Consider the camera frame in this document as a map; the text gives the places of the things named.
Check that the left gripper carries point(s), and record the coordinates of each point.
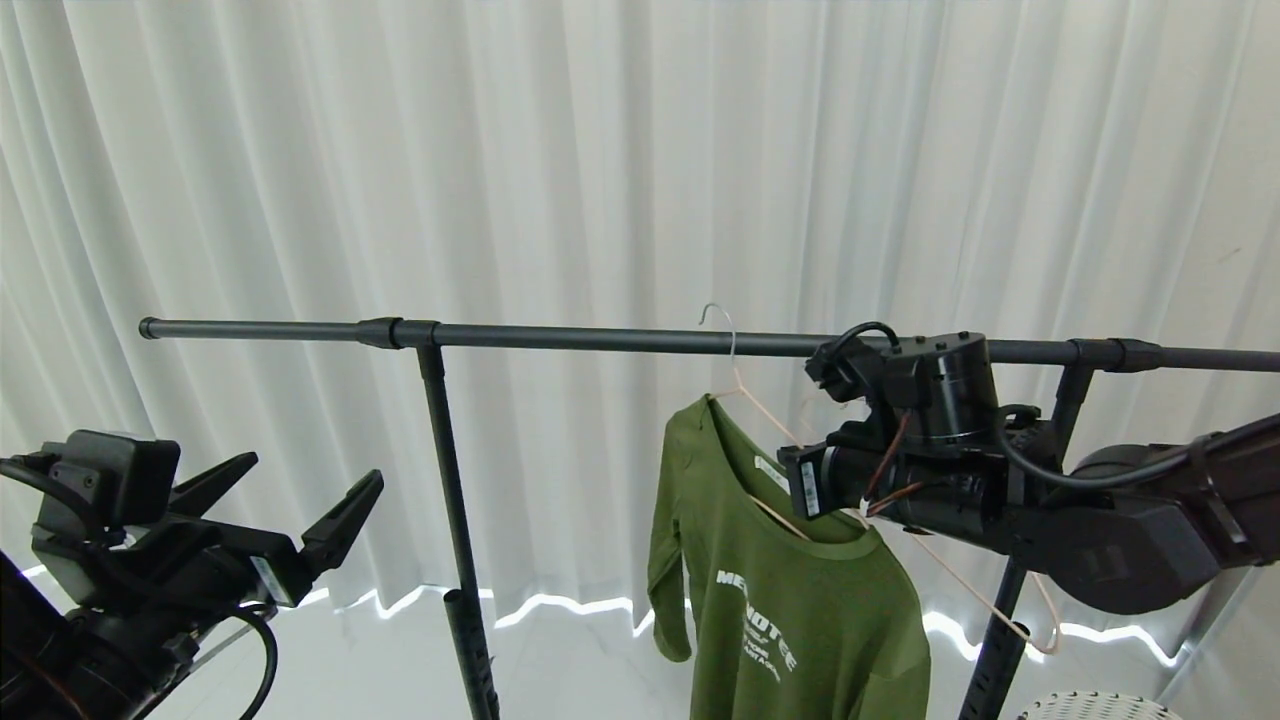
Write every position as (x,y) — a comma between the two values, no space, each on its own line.
(200,570)

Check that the pink clothes hanger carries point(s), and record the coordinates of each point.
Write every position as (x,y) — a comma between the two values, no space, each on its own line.
(735,365)

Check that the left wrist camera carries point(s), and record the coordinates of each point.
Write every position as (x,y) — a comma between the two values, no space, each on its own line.
(110,480)

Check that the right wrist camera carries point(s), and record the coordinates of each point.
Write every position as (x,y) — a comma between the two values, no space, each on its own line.
(835,368)

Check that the white curtain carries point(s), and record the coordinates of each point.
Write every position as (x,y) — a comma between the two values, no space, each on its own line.
(600,150)

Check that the white laundry basket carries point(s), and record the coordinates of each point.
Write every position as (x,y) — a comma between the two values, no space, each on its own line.
(1100,708)

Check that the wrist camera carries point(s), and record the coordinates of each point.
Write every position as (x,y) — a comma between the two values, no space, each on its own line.
(835,368)
(110,480)

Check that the black clothes rack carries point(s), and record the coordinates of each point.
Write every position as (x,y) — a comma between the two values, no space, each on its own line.
(600,338)

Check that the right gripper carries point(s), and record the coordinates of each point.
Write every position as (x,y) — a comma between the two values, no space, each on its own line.
(920,490)

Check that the green printed shirt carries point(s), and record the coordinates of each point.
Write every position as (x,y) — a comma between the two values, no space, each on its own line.
(800,620)

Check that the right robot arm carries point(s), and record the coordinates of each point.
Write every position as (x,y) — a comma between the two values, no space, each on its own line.
(1130,540)

